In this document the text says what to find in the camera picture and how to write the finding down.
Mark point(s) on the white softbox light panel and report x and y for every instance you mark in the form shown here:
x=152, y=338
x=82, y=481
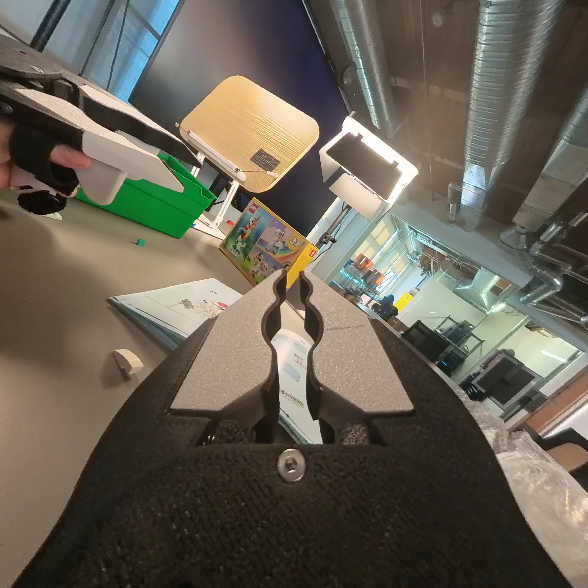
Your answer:
x=367, y=160

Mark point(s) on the large dark screen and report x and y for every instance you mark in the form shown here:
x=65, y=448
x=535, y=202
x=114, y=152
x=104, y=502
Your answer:
x=257, y=41

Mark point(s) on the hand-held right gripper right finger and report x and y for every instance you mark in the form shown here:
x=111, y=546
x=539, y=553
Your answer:
x=363, y=363

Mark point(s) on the wooden book stand board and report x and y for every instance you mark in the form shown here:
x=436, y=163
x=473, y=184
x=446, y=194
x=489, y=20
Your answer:
x=250, y=121

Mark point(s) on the person's left hand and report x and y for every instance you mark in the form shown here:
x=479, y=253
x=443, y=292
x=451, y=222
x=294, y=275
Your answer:
x=73, y=160

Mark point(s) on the narrow silver ventilation duct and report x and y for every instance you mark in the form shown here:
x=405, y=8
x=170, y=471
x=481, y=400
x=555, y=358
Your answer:
x=367, y=59

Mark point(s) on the silver duct with square base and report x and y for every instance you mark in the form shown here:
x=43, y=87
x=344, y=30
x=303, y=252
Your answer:
x=560, y=165

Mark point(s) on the green plastic bin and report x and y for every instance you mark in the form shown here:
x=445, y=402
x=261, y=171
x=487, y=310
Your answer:
x=151, y=209

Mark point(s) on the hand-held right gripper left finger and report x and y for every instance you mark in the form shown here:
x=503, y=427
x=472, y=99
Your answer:
x=220, y=363

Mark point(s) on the white curved lego piece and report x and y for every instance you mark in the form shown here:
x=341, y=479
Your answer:
x=126, y=360

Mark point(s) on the yellow lego box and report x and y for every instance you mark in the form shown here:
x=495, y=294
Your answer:
x=266, y=239

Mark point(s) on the white stand frame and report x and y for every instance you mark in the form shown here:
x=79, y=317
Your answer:
x=226, y=204

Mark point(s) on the clear plastic bag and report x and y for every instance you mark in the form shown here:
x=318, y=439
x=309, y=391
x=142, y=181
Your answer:
x=528, y=464

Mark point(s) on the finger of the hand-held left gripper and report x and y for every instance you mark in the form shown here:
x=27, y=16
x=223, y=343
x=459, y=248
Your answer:
x=119, y=103
x=138, y=158

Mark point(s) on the wide silver ventilation duct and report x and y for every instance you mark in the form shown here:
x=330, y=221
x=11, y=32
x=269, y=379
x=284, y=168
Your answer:
x=500, y=92

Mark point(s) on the lego instruction booklet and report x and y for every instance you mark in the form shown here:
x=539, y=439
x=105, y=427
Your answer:
x=174, y=312

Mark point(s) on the black light stand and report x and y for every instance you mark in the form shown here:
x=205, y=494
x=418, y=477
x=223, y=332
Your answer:
x=335, y=225

